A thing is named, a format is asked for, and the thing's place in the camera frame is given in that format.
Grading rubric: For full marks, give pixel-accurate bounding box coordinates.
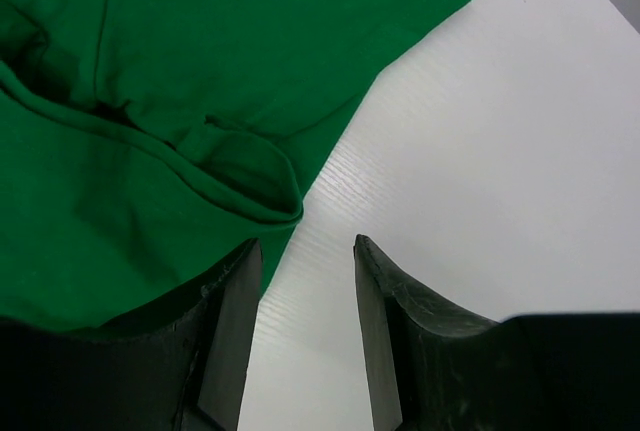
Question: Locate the green t shirt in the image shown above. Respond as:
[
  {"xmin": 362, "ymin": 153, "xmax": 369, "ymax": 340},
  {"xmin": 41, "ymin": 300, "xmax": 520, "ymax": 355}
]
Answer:
[{"xmin": 1, "ymin": 0, "xmax": 471, "ymax": 331}]

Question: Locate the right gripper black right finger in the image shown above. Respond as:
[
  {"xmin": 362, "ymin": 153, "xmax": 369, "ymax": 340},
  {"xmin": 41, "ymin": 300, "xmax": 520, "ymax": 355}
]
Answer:
[{"xmin": 354, "ymin": 235, "xmax": 505, "ymax": 430}]

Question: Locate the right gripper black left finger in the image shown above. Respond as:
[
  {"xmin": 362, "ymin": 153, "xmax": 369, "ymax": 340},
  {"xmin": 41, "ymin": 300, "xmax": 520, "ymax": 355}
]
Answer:
[{"xmin": 64, "ymin": 238, "xmax": 264, "ymax": 431}]

